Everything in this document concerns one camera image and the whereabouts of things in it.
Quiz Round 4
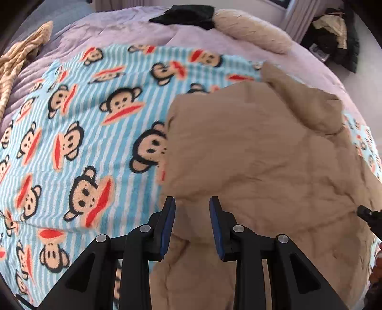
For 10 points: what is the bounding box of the white curtain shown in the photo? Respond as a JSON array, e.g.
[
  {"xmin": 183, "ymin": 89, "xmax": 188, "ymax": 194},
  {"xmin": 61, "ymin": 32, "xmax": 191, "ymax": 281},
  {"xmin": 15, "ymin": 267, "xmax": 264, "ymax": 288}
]
[{"xmin": 283, "ymin": 0, "xmax": 326, "ymax": 34}]

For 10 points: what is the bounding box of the tan puffer jacket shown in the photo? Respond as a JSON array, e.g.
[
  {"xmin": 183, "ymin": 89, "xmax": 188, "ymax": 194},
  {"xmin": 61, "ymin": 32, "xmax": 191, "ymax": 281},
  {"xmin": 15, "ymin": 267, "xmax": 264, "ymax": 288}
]
[{"xmin": 149, "ymin": 61, "xmax": 382, "ymax": 310}]

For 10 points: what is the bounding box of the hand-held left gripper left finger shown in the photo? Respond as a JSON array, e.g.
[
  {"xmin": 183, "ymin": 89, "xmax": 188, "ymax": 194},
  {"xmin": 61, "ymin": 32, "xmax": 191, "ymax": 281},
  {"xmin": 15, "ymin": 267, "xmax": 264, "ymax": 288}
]
[{"xmin": 36, "ymin": 196, "xmax": 177, "ymax": 310}]

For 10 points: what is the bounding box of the beige striped cloth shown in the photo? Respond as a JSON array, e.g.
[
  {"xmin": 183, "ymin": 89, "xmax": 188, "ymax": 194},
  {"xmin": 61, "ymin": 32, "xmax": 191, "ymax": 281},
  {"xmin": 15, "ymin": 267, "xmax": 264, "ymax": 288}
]
[{"xmin": 0, "ymin": 21, "xmax": 54, "ymax": 120}]

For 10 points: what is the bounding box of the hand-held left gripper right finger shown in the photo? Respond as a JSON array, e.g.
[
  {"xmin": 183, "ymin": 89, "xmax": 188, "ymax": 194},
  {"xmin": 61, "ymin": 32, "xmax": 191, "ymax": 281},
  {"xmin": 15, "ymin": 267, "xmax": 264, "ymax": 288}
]
[{"xmin": 209, "ymin": 196, "xmax": 350, "ymax": 310}]

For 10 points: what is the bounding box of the black cloth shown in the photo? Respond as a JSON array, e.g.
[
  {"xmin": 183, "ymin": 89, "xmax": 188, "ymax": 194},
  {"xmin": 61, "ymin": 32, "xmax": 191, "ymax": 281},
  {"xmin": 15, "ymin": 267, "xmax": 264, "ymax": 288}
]
[{"xmin": 149, "ymin": 4, "xmax": 216, "ymax": 30}]

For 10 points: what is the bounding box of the pile of dark clothes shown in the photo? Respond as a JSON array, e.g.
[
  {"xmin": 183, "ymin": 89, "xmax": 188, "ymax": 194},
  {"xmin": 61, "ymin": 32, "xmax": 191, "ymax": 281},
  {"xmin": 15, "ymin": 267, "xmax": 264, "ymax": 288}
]
[{"xmin": 301, "ymin": 7, "xmax": 361, "ymax": 73}]

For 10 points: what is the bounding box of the beige garment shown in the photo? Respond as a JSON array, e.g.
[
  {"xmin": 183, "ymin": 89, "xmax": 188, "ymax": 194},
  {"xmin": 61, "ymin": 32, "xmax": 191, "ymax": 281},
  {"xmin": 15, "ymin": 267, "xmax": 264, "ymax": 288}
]
[{"xmin": 316, "ymin": 14, "xmax": 348, "ymax": 49}]

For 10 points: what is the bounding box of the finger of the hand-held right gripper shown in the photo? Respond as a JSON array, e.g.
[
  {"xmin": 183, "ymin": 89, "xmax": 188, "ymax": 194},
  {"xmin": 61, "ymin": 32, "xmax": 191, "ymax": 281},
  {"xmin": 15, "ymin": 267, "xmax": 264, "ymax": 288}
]
[{"xmin": 356, "ymin": 205, "xmax": 382, "ymax": 239}]

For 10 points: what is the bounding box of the lilac bed cover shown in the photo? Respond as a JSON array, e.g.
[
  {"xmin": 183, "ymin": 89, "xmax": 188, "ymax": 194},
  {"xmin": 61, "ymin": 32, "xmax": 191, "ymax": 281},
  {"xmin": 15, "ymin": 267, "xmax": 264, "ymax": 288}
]
[{"xmin": 0, "ymin": 6, "xmax": 368, "ymax": 126}]

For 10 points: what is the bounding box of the cream fluffy pillow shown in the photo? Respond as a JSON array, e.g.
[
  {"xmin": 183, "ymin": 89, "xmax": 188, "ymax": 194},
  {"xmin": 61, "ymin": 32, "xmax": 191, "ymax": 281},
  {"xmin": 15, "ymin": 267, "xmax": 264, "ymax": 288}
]
[{"xmin": 213, "ymin": 9, "xmax": 294, "ymax": 55}]

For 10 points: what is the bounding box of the monkey print striped blanket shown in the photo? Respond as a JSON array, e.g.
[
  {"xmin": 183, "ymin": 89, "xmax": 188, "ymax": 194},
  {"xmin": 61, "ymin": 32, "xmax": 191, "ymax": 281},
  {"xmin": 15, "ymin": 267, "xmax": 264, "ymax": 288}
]
[{"xmin": 0, "ymin": 44, "xmax": 382, "ymax": 307}]

